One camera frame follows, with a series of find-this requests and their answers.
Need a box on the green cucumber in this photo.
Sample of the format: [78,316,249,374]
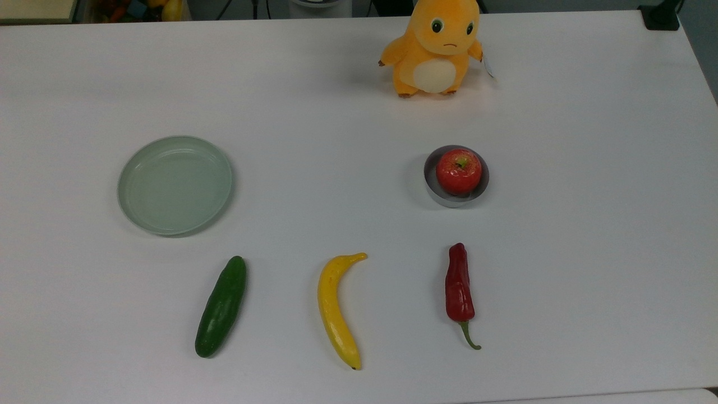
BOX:
[195,256,247,359]

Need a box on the beige board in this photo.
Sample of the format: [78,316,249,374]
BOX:
[0,0,77,24]

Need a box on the yellow banana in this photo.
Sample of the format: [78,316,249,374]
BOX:
[317,252,369,371]

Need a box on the black table clamp mount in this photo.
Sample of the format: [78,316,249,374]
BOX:
[638,0,683,31]

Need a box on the orange plush dragon toy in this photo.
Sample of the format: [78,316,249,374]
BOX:
[378,0,498,99]

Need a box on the bin of colourful toys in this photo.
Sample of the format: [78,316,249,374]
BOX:
[84,0,191,23]

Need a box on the pale green plastic plate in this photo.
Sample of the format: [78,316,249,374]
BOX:
[117,135,234,237]

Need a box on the small grey metal bowl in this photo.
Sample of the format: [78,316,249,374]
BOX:
[424,145,490,209]

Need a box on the red apple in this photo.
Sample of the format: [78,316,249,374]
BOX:
[436,148,483,196]

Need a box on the red chili pepper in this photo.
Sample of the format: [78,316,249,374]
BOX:
[445,242,482,351]

